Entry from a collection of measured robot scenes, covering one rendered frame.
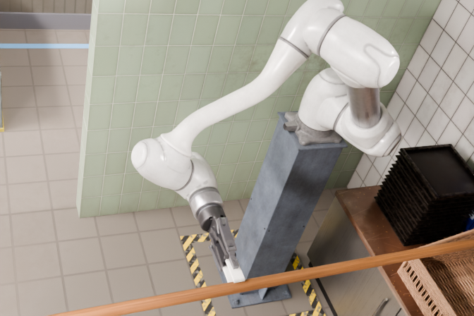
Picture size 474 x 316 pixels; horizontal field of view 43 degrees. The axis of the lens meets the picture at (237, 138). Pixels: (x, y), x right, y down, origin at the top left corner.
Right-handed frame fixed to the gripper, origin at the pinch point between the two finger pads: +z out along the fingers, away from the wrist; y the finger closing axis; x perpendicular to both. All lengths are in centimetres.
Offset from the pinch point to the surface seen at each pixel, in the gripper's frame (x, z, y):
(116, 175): -2, -120, 91
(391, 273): -94, -25, 62
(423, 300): -97, -9, 57
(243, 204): -76, -115, 121
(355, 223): -92, -52, 62
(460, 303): -116, -6, 61
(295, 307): -79, -48, 120
